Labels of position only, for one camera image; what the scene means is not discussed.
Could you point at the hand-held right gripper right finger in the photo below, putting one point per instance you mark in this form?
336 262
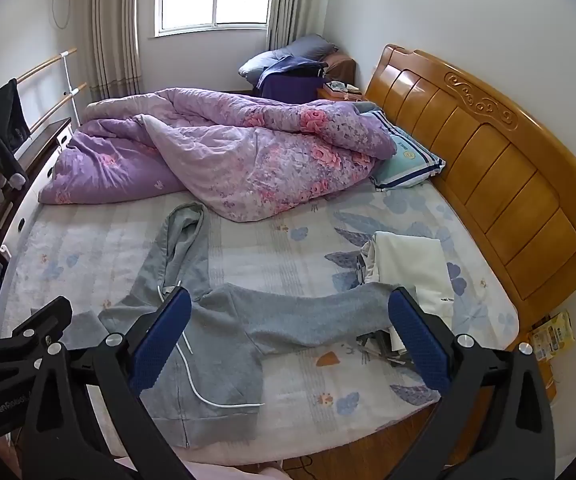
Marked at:
420 340

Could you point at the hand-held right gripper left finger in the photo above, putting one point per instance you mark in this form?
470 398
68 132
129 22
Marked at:
163 340

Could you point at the grey hoodie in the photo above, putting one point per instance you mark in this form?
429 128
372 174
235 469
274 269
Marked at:
218 340

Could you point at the wooden clothes rack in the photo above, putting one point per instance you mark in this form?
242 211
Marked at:
48 66

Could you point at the white folded garment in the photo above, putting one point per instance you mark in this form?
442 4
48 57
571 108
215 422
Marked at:
412 265

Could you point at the yellow packet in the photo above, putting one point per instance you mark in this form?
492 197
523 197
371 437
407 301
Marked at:
552 332

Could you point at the bed with printed sheet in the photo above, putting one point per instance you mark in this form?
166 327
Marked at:
278 260

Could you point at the person's pink clothing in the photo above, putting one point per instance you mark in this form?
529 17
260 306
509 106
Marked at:
228 474

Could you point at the white cabinet with dark top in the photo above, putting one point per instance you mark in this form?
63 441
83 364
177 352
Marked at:
43 140

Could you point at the teal striped pillow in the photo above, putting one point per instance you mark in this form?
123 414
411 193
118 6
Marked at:
407 160

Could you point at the wooden headboard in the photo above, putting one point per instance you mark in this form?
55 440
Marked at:
492 160

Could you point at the purple floral quilt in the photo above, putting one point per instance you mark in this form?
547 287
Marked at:
248 160

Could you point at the wooden nightstand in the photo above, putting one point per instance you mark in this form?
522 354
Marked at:
340 95

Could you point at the brown cushion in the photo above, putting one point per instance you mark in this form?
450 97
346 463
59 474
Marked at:
342 66

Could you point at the dark blue cloth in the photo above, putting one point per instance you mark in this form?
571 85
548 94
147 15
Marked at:
288 82

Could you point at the striped beige curtain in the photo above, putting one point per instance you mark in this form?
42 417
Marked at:
293 0
115 25

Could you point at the pile of pillows on chair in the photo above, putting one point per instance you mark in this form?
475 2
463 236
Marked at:
293 49

